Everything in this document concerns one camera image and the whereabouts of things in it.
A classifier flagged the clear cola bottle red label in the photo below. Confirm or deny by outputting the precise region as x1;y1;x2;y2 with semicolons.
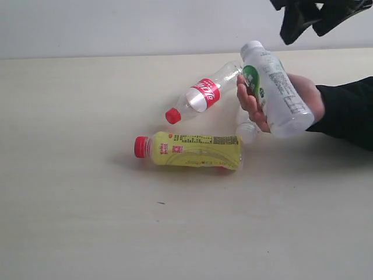
165;61;242;124

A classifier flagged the black sleeved forearm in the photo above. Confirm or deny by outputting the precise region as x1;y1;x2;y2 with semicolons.
308;76;372;152

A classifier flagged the white fruit label bottle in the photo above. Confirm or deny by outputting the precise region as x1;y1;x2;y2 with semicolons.
235;107;260;145

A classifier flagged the person's open bare hand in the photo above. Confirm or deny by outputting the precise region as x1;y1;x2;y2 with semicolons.
235;72;326;134

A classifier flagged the white green yogurt drink bottle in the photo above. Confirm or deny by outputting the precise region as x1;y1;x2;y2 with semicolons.
240;41;314;138

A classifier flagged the yellow label bottle red cap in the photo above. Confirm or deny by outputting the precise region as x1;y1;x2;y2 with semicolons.
134;131;243;171

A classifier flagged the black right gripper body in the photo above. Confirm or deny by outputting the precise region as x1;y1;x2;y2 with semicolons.
270;0;372;12

